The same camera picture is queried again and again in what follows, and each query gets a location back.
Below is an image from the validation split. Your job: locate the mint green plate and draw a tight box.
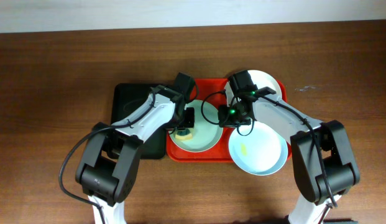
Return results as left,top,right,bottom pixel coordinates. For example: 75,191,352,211
170,100,223,152

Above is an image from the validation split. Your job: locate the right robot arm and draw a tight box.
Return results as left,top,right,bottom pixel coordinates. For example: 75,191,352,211
218,70,360,223

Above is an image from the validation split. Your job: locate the white cream plate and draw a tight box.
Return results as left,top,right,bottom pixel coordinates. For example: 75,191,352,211
224,70,287,106

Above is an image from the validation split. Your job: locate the red plastic tray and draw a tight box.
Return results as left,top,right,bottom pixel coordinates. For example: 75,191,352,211
166,78,294,164

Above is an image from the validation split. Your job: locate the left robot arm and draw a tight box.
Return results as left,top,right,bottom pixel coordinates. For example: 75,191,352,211
75,73,196,223

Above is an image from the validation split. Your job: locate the black plastic tray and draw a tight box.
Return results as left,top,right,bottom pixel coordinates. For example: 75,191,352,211
111,83,166,159

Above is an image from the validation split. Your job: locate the light blue plate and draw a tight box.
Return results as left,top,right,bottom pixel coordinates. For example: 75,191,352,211
228,122,288,176

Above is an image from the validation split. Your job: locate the green yellow sponge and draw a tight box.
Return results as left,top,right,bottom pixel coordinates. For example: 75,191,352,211
175,128,193,141

